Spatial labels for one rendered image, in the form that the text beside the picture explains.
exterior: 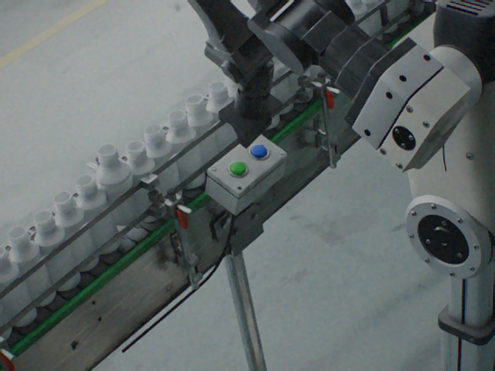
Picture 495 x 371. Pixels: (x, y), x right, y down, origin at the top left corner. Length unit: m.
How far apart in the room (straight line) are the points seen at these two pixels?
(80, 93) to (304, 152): 2.34
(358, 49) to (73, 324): 0.88
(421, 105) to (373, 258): 2.13
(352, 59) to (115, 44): 3.59
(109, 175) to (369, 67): 0.76
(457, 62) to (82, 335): 0.96
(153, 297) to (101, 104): 2.39
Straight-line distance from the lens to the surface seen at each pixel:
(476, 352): 1.76
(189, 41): 4.62
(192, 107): 1.96
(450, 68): 1.25
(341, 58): 1.22
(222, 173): 1.84
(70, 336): 1.87
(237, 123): 1.70
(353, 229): 3.39
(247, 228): 2.13
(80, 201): 1.84
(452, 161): 1.41
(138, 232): 1.94
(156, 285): 1.98
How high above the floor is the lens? 2.21
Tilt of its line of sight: 37 degrees down
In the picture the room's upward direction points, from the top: 11 degrees counter-clockwise
